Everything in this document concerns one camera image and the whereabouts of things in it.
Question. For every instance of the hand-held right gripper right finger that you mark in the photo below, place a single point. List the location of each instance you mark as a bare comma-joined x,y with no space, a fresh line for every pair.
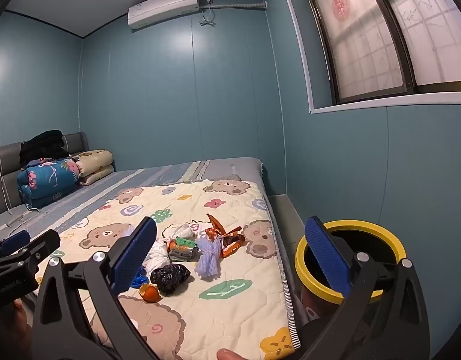
326,258

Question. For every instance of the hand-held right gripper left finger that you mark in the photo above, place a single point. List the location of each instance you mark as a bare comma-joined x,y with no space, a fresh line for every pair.
134,258

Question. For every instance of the bear printed blanket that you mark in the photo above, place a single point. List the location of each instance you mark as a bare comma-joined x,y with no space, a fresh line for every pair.
234,307

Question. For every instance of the black plastic bag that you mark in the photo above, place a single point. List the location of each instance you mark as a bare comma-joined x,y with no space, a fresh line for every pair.
170,277

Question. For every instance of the beige folded pillows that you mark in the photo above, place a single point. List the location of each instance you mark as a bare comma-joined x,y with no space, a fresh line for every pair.
97,165

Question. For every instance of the frosted window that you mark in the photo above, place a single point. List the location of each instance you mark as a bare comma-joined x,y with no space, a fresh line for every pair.
365,52

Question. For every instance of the grey padded headboard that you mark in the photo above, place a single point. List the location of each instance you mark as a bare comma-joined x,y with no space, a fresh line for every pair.
5,176

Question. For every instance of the purple foam fruit net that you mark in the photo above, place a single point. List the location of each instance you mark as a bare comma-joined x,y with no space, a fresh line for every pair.
209,258

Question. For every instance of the black folded clothing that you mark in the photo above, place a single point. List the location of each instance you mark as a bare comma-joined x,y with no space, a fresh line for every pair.
44,146

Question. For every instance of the yellow rimmed trash bin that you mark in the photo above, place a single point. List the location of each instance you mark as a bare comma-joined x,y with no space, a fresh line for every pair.
365,225

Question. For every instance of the red round window sticker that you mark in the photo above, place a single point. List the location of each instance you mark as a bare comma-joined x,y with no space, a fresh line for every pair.
341,6

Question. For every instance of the green grey snack packet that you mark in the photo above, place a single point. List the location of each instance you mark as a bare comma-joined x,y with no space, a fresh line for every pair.
182,254

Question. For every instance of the white tissue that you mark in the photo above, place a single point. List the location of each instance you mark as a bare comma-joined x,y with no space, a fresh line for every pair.
181,229

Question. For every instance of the orange foil wrapper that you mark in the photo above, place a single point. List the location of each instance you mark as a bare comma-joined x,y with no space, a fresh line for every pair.
230,242

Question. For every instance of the white air conditioner pipe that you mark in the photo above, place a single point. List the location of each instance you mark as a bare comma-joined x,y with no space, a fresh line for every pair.
241,5

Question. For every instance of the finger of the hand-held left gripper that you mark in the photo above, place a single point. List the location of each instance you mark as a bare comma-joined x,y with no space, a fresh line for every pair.
14,242
43,247

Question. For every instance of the white air conditioner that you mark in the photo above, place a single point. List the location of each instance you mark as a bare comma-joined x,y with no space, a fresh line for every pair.
163,7

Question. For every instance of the orange peel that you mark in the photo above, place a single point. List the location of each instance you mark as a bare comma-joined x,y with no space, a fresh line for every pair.
149,293

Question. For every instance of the blue plastic scrap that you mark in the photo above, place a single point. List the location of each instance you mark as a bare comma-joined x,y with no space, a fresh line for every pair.
139,280

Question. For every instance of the blue floral folded quilt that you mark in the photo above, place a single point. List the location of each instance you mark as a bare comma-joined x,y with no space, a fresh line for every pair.
46,182

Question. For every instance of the person's right hand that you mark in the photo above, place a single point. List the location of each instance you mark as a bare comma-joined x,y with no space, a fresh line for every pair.
232,355

